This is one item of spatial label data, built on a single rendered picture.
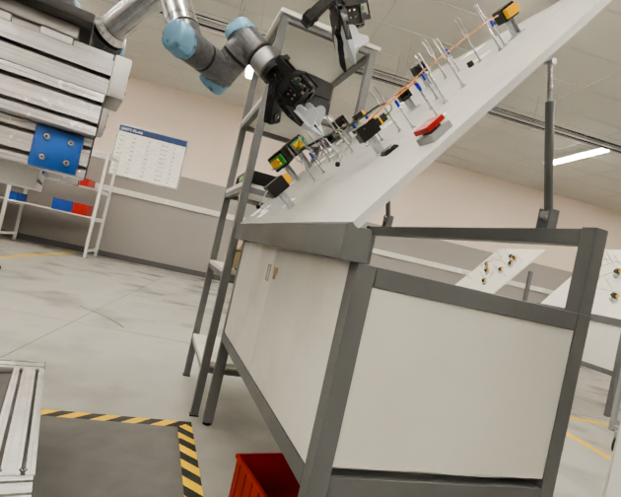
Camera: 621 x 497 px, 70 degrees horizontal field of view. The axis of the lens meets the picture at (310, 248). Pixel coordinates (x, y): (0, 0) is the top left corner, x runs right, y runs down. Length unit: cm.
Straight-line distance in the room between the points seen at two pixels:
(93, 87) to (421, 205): 864
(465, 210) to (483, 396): 888
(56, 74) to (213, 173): 770
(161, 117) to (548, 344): 837
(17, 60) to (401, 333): 91
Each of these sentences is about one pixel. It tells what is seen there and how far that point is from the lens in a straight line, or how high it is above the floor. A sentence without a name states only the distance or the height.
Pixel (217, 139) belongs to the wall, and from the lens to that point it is 882.
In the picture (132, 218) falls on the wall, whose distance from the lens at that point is 880.
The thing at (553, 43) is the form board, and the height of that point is 134.
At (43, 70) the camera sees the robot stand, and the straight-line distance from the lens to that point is 108.
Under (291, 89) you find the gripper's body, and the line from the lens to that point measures 116.
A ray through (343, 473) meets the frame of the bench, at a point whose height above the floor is 40.
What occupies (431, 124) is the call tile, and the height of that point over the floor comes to 110.
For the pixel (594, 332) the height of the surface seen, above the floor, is 69.
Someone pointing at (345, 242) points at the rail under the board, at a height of 83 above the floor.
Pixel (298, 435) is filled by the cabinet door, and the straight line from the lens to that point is 99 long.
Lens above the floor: 79
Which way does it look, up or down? 1 degrees up
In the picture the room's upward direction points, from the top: 13 degrees clockwise
